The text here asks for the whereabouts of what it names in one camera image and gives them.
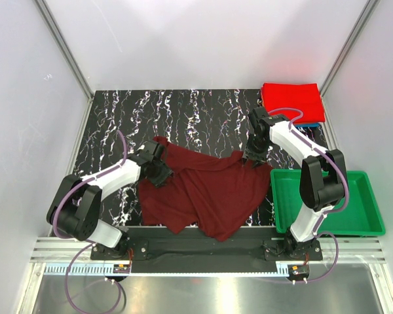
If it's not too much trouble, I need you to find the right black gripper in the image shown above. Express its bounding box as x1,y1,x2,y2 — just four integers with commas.
241,134,271,169

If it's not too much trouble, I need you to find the dark red t-shirt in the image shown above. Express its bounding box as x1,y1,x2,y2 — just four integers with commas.
138,136,272,241

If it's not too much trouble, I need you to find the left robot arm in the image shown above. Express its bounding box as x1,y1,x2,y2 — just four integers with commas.
46,141,173,260

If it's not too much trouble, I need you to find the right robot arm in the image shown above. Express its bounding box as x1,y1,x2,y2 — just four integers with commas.
242,107,349,260

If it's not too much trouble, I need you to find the folded blue t-shirt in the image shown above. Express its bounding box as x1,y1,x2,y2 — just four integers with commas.
295,122,320,128

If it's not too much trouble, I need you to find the folded bright red t-shirt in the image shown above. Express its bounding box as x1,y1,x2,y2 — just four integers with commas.
261,83,325,125

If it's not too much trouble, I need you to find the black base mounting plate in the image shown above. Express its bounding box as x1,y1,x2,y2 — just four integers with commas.
87,226,323,276

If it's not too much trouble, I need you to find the left connector box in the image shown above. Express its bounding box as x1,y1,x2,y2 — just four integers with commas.
113,264,131,274

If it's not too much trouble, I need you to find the connector box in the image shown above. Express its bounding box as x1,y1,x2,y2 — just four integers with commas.
113,264,131,274
289,264,310,276

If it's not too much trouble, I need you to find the right connector box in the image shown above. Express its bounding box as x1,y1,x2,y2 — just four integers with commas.
289,264,310,276

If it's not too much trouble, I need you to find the green plastic tray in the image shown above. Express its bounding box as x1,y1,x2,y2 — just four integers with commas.
271,169,386,237

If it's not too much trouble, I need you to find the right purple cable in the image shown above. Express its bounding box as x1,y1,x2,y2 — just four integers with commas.
267,107,350,284

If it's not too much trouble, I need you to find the purple cable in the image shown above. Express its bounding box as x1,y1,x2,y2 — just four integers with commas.
267,107,350,284
52,130,128,312

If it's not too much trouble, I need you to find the aluminium front rail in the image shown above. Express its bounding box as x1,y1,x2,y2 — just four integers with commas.
17,228,393,313

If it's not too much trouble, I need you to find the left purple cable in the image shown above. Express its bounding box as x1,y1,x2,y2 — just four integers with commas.
52,130,128,312

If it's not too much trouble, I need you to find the left aluminium frame post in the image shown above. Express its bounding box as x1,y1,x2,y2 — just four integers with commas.
33,0,94,101

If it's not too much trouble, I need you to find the aluminium frame post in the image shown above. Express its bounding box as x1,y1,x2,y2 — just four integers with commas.
33,0,94,101
320,0,380,97

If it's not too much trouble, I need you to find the right aluminium frame post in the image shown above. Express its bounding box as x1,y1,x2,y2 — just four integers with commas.
320,0,380,97

